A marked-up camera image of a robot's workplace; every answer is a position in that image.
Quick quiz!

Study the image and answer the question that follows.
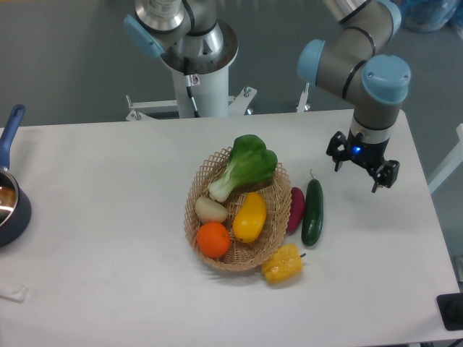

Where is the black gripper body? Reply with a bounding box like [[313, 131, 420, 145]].
[[341, 132, 389, 176]]

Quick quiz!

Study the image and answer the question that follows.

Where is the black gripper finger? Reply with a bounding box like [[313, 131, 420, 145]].
[[326, 131, 347, 171], [370, 160, 400, 193]]

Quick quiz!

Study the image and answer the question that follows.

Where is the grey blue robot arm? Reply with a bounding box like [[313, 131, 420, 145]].
[[123, 1, 411, 188]]

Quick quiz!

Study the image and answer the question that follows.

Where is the woven wicker basket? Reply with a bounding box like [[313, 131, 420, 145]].
[[184, 146, 293, 272]]

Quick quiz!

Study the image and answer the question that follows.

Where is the purple sweet potato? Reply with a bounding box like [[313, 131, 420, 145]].
[[286, 187, 305, 232]]

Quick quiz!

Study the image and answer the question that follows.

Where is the green cucumber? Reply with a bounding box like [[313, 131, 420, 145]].
[[301, 172, 324, 247]]

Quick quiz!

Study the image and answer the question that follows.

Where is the green bok choy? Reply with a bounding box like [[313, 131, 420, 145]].
[[208, 134, 278, 202]]

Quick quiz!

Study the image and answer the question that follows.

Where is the yellow corn piece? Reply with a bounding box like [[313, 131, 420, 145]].
[[261, 244, 305, 285]]

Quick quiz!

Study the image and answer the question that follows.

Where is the black device at edge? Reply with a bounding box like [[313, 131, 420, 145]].
[[436, 293, 462, 331]]

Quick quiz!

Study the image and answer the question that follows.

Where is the white onion half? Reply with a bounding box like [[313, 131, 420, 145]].
[[195, 197, 229, 223]]

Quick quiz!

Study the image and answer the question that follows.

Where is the blue plastic bag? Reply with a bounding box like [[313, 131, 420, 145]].
[[394, 0, 461, 33]]

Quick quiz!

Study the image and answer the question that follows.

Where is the orange fruit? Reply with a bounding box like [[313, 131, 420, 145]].
[[197, 222, 231, 258]]

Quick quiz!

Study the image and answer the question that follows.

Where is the blue saucepan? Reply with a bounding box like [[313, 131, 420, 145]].
[[1, 104, 32, 247]]

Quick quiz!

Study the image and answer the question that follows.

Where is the clear plastic packet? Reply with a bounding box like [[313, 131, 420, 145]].
[[0, 280, 28, 303]]

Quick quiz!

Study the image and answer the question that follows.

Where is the white frame bar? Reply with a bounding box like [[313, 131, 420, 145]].
[[427, 124, 462, 194]]

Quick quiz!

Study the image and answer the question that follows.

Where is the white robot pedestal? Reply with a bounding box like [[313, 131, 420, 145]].
[[161, 20, 239, 119]]

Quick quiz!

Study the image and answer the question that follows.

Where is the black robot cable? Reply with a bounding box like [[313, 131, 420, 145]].
[[182, 57, 201, 119]]

